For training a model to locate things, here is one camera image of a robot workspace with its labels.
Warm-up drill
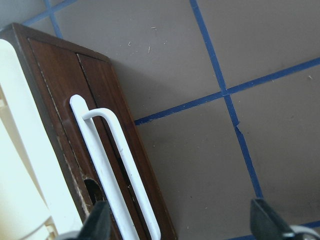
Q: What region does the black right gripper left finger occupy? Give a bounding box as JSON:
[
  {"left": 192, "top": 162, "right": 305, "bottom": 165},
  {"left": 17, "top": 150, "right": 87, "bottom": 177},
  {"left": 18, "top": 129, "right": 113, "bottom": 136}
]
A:
[{"left": 79, "top": 201, "right": 111, "bottom": 240}]

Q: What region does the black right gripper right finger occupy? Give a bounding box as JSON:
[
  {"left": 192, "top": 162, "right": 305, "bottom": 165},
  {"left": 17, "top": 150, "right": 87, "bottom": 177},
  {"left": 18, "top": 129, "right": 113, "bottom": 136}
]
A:
[{"left": 250, "top": 198, "right": 295, "bottom": 240}]

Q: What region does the white drawer handle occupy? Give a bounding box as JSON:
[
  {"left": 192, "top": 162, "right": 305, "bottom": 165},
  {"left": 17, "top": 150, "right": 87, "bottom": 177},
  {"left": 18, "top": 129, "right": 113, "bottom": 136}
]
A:
[{"left": 69, "top": 94, "right": 162, "bottom": 240}]

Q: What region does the white plastic tray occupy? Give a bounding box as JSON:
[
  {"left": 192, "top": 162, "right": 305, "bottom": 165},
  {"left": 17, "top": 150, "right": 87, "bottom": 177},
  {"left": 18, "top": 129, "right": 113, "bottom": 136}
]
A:
[{"left": 0, "top": 40, "right": 83, "bottom": 240}]

